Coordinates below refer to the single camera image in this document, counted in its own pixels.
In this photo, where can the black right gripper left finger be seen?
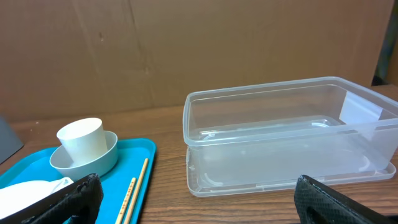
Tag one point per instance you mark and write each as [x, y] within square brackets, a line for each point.
[77, 203]

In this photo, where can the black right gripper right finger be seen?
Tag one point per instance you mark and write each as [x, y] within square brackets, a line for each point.
[317, 203]

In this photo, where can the white cup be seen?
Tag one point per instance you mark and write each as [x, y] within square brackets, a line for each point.
[83, 140]

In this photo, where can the white napkin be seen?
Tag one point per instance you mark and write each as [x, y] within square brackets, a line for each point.
[17, 197]

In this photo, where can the pale green bowl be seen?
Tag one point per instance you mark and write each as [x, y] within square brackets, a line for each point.
[63, 163]

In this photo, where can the teal plastic tray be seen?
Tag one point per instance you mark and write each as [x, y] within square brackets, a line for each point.
[131, 155]

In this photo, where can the clear plastic bin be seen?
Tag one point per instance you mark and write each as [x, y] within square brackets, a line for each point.
[252, 136]

